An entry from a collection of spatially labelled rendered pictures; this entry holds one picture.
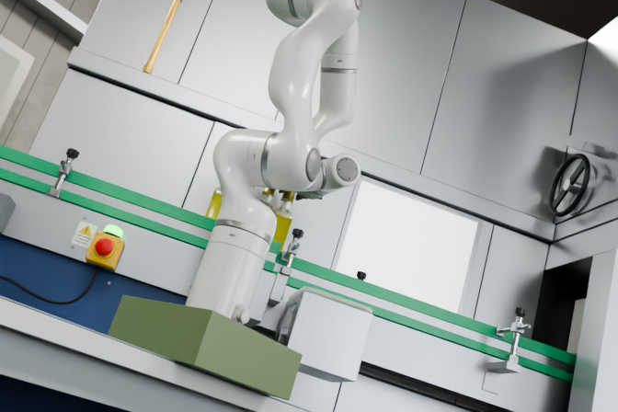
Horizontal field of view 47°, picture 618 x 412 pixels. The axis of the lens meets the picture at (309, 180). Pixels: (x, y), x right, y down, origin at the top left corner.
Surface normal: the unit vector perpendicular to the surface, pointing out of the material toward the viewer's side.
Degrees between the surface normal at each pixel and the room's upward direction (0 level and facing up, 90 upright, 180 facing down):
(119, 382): 90
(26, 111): 90
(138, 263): 90
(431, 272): 90
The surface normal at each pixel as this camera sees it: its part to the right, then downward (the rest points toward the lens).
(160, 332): -0.58, -0.44
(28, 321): 0.76, 0.00
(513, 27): 0.22, -0.28
